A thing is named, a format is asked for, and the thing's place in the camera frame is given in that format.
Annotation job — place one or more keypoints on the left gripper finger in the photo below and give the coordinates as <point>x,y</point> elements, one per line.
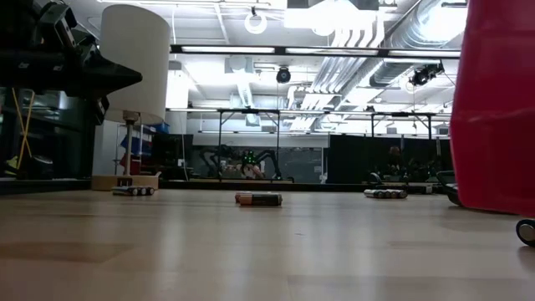
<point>113,77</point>
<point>101,110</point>

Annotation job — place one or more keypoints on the red plastic bin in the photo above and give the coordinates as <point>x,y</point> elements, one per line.
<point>493,104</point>

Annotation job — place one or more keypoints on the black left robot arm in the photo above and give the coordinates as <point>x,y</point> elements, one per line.
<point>14,25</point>

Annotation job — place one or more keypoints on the white shade table lamp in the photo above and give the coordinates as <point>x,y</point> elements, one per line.
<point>134,62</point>

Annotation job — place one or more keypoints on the storage shelf with blue bins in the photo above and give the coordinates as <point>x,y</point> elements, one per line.
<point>144,146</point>

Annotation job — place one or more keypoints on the black monitor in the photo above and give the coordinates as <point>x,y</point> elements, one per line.
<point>171,152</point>

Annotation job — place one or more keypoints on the person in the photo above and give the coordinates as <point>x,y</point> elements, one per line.
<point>252,171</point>
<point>394,159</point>

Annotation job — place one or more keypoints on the long black ceiling light bar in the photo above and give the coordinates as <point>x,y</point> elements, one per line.
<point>280,50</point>

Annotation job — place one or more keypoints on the black partition curtain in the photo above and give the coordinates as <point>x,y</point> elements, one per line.
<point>355,159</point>

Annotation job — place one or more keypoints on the black ceiling spotlight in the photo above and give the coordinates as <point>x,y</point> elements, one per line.
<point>424,74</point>

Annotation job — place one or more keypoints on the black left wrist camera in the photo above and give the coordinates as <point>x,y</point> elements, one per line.
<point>56,25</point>

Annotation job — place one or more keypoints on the distant black station frame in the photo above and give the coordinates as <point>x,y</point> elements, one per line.
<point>401,114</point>
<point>248,111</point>

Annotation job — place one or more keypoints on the black hanging dome camera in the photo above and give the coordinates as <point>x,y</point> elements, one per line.
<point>283,75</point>

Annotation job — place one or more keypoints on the black aluminium table frame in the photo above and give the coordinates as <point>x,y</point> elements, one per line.
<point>313,186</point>

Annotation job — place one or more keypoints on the silver ventilation duct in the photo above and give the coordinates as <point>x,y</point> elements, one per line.
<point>388,75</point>

